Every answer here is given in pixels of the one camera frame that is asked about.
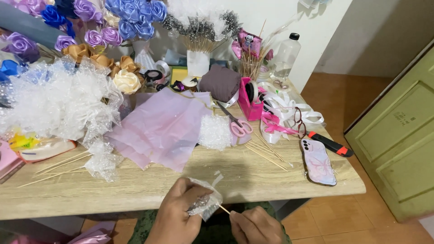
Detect dark red eyeglasses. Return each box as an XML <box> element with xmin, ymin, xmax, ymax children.
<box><xmin>293</xmin><ymin>106</ymin><xmax>308</xmax><ymax>139</ymax></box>

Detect blue satin ribbon piece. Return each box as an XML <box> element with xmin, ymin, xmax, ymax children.
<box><xmin>0</xmin><ymin>59</ymin><xmax>21</xmax><ymax>82</ymax></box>

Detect person's green patterned trousers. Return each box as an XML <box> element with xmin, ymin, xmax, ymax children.
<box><xmin>127</xmin><ymin>201</ymin><xmax>293</xmax><ymax>244</ymax></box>

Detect bunch of light blue roses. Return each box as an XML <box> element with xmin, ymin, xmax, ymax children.
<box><xmin>104</xmin><ymin>0</ymin><xmax>167</xmax><ymax>41</ymax></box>

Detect grey paper roll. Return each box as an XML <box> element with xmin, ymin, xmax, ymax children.
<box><xmin>0</xmin><ymin>2</ymin><xmax>66</xmax><ymax>49</ymax></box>

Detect person's right hand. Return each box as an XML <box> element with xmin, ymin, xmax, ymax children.
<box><xmin>229</xmin><ymin>206</ymin><xmax>289</xmax><ymax>244</ymax></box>

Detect dark blue satin roses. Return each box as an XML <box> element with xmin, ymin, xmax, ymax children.
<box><xmin>40</xmin><ymin>0</ymin><xmax>79</xmax><ymax>38</ymax></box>

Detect white ribbon roll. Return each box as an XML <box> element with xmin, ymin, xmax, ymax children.
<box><xmin>154</xmin><ymin>60</ymin><xmax>171</xmax><ymax>77</ymax></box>

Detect group of purple satin roses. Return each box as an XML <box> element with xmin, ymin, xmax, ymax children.
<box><xmin>0</xmin><ymin>0</ymin><xmax>123</xmax><ymax>64</ymax></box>

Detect cream satin rose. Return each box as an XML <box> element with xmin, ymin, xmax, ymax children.
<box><xmin>113</xmin><ymin>69</ymin><xmax>142</xmax><ymax>95</ymax></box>

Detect green and yellow box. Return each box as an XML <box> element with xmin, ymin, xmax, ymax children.
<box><xmin>169</xmin><ymin>66</ymin><xmax>189</xmax><ymax>86</ymax></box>

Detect glass jar of skewers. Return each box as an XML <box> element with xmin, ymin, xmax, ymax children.
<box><xmin>238</xmin><ymin>47</ymin><xmax>269</xmax><ymax>81</ymax></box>

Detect black and pink tape roll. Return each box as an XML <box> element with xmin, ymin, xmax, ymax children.
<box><xmin>144</xmin><ymin>69</ymin><xmax>166</xmax><ymax>87</ymax></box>

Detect pink-handled scissors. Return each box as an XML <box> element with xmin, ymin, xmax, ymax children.
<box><xmin>216</xmin><ymin>101</ymin><xmax>254</xmax><ymax>138</ymax></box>

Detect pile of clear tulle puffs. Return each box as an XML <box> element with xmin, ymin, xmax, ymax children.
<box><xmin>0</xmin><ymin>57</ymin><xmax>125</xmax><ymax>147</ymax></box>

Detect white cup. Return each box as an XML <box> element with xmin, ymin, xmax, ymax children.
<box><xmin>186</xmin><ymin>50</ymin><xmax>211</xmax><ymax>78</ymax></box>

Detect pink wrapping paper sheets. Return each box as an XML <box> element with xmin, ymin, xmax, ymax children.
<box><xmin>104</xmin><ymin>87</ymin><xmax>215</xmax><ymax>173</ymax></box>

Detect white striped cone vase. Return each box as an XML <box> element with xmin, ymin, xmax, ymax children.
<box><xmin>132</xmin><ymin>40</ymin><xmax>156</xmax><ymax>74</ymax></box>

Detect small clear tulle puff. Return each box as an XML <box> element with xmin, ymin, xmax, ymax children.
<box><xmin>84</xmin><ymin>140</ymin><xmax>124</xmax><ymax>183</ymax></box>

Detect clear tape roll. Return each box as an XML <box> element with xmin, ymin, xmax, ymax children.
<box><xmin>244</xmin><ymin>80</ymin><xmax>259</xmax><ymax>104</ymax></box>

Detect tangle of white ribbon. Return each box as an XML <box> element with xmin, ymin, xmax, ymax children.
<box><xmin>258</xmin><ymin>81</ymin><xmax>325</xmax><ymax>145</ymax></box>

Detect pink flat box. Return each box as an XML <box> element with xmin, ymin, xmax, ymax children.
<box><xmin>0</xmin><ymin>140</ymin><xmax>26</xmax><ymax>184</ymax></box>

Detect green panelled door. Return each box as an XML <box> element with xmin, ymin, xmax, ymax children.
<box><xmin>343</xmin><ymin>38</ymin><xmax>434</xmax><ymax>223</ymax></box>

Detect pink ribbon strip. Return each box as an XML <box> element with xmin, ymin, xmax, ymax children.
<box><xmin>260</xmin><ymin>111</ymin><xmax>300</xmax><ymax>135</ymax></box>

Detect phone in pink marbled case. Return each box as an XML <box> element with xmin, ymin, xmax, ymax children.
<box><xmin>300</xmin><ymin>138</ymin><xmax>337</xmax><ymax>187</ymax></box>

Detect gold satin rose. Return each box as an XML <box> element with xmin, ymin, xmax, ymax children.
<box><xmin>62</xmin><ymin>43</ymin><xmax>91</xmax><ymax>63</ymax></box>
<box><xmin>90</xmin><ymin>54</ymin><xmax>116</xmax><ymax>70</ymax></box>
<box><xmin>118</xmin><ymin>55</ymin><xmax>141</xmax><ymax>74</ymax></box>

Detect pink paper under table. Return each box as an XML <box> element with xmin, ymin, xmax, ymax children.
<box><xmin>66</xmin><ymin>220</ymin><xmax>116</xmax><ymax>244</ymax></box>

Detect white dotted tulle square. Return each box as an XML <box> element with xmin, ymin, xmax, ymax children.
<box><xmin>197</xmin><ymin>114</ymin><xmax>233</xmax><ymax>152</ymax></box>

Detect folded brown cloth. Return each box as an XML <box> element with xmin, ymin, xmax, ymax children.
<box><xmin>199</xmin><ymin>64</ymin><xmax>243</xmax><ymax>103</ymax></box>

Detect pink tape dispenser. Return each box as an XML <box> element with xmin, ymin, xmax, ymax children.
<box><xmin>237</xmin><ymin>77</ymin><xmax>267</xmax><ymax>122</ymax></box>

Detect white tulle bunch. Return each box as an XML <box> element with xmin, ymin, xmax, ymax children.
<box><xmin>166</xmin><ymin>0</ymin><xmax>226</xmax><ymax>28</ymax></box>

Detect clear tulle piece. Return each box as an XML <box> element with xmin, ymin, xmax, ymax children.
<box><xmin>186</xmin><ymin>171</ymin><xmax>225</xmax><ymax>222</ymax></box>

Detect bare wooden skewer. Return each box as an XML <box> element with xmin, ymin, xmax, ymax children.
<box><xmin>37</xmin><ymin>154</ymin><xmax>93</xmax><ymax>177</ymax></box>
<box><xmin>17</xmin><ymin>166</ymin><xmax>86</xmax><ymax>189</ymax></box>
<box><xmin>35</xmin><ymin>150</ymin><xmax>91</xmax><ymax>174</ymax></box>

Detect person's left hand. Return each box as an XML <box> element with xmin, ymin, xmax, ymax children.
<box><xmin>145</xmin><ymin>177</ymin><xmax>214</xmax><ymax>244</ymax></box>

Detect clear plastic bottle black cap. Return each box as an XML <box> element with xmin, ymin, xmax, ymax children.
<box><xmin>272</xmin><ymin>33</ymin><xmax>302</xmax><ymax>80</ymax></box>

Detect black and orange utility knife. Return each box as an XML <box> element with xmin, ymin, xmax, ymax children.
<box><xmin>307</xmin><ymin>131</ymin><xmax>354</xmax><ymax>158</ymax></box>

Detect bundle of loose wooden skewers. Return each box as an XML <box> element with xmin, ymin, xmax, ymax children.
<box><xmin>243</xmin><ymin>130</ymin><xmax>294</xmax><ymax>172</ymax></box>

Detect pink foil snack packet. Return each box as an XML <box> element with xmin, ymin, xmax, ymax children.
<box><xmin>231</xmin><ymin>28</ymin><xmax>264</xmax><ymax>60</ymax></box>

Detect white and orange packet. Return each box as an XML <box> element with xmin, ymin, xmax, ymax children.
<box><xmin>16</xmin><ymin>136</ymin><xmax>78</xmax><ymax>164</ymax></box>

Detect white and brown ribbon spool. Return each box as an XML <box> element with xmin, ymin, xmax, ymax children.
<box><xmin>181</xmin><ymin>76</ymin><xmax>200</xmax><ymax>93</ymax></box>

